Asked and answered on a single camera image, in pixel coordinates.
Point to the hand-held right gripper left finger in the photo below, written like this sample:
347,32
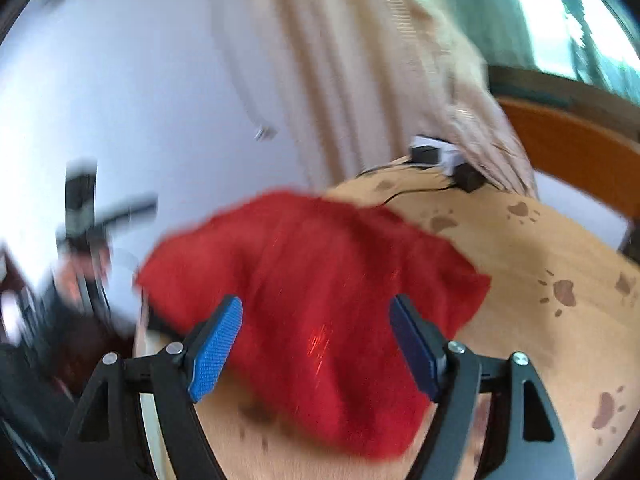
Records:
217,345

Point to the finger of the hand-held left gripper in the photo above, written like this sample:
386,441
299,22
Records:
130,211

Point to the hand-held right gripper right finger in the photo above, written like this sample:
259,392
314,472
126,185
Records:
415,345

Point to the red knitted sweater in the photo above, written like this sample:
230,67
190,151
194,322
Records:
310,285

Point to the person's left hand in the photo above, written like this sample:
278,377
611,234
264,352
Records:
80,272

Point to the yellow paw-print blanket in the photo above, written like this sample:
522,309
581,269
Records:
525,350

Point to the black power adapter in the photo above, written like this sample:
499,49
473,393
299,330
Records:
470,178

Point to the white power strip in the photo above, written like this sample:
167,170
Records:
447,155

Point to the wooden headboard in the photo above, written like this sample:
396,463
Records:
565,145

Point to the cream curtain with gold trim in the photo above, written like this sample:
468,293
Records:
350,60

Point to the green sheer curtain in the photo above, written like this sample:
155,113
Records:
500,10

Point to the dark framed window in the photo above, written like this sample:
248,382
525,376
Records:
600,35

